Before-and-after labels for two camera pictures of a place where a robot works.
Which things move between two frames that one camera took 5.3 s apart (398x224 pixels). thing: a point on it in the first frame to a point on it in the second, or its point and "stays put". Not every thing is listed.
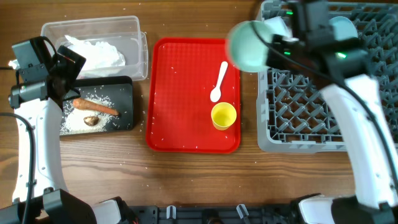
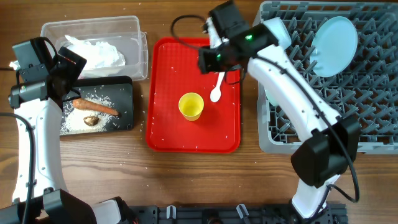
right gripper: x=276 y=42 to x=205 y=63
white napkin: x=98 y=56 stays put
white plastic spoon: x=216 y=93 stays put
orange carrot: x=94 y=106 stays put
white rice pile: x=73 y=122 stays put
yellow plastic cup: x=223 y=115 to x=191 y=105
